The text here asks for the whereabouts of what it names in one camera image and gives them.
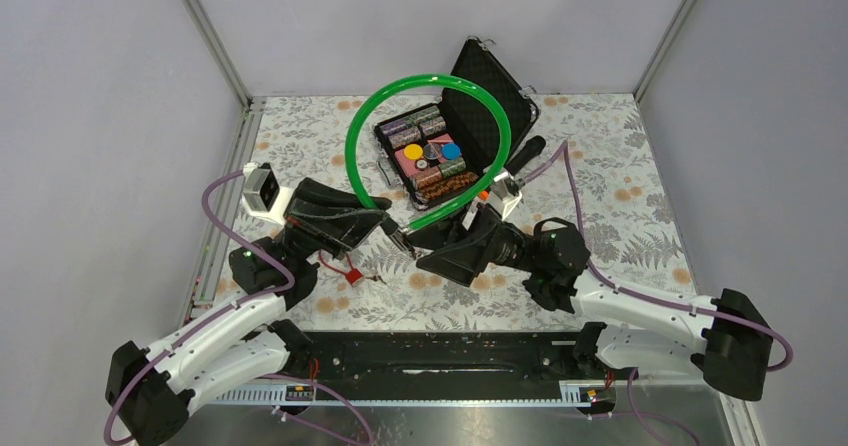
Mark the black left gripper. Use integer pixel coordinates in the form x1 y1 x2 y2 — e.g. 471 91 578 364
276 178 394 266

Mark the black poker chip case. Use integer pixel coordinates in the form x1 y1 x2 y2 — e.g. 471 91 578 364
389 36 540 210

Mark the yellow round chip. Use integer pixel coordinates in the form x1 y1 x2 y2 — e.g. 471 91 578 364
403 144 423 161

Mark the red cable lock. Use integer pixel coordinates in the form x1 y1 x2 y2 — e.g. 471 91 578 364
317 251 385 287

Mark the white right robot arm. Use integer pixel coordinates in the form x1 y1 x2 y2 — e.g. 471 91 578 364
411 206 774 401

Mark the green cable lock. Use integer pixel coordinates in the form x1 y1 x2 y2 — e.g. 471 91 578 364
344 74 513 257

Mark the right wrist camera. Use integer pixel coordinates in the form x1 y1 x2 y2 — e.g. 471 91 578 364
486 170 523 221

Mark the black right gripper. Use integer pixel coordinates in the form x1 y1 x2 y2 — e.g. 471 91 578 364
404 191 543 287

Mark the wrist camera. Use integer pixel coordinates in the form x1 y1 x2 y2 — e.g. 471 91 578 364
486 170 523 221
240 162 294 225

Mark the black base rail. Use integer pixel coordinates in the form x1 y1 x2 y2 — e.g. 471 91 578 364
198 330 637 408

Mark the blue round chip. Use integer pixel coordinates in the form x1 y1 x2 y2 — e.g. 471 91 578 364
441 142 462 161

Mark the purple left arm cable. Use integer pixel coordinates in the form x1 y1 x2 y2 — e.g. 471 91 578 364
102 171 376 446

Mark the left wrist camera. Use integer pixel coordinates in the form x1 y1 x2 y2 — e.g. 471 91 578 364
240 162 294 225

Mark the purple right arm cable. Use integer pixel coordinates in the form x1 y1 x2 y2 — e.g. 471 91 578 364
523 140 795 373

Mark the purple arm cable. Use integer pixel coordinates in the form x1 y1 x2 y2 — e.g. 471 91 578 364
523 140 795 373
102 171 376 446

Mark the black marker orange cap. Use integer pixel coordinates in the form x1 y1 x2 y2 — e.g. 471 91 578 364
477 135 547 201

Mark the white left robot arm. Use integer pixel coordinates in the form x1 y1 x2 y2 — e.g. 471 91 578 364
103 168 391 445

